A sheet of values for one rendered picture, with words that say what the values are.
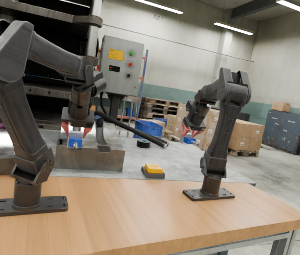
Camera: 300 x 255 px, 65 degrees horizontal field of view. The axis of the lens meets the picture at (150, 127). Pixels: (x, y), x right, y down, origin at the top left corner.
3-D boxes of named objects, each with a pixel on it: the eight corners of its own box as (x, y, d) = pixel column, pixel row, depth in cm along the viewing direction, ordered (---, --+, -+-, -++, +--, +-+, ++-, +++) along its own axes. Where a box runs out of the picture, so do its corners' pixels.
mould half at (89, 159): (122, 171, 96) (126, 139, 94) (53, 168, 88) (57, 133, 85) (107, 140, 143) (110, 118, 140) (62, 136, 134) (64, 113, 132)
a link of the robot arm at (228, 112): (200, 165, 90) (223, 81, 80) (217, 167, 91) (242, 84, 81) (205, 173, 85) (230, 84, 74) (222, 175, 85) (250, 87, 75)
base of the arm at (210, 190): (185, 171, 84) (196, 179, 78) (227, 171, 93) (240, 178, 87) (181, 192, 86) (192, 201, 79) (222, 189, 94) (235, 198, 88)
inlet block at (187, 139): (201, 150, 111) (203, 139, 110) (192, 150, 109) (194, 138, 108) (187, 142, 123) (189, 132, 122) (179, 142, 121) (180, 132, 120)
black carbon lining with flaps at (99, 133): (108, 150, 98) (111, 128, 97) (67, 146, 93) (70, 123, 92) (100, 131, 131) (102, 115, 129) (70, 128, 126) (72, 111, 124)
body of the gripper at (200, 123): (182, 119, 114) (188, 107, 110) (199, 121, 118) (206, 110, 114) (186, 128, 110) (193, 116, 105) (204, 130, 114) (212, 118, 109)
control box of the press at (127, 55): (118, 225, 195) (146, 43, 171) (80, 226, 185) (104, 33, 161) (114, 211, 215) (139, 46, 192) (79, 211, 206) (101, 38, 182)
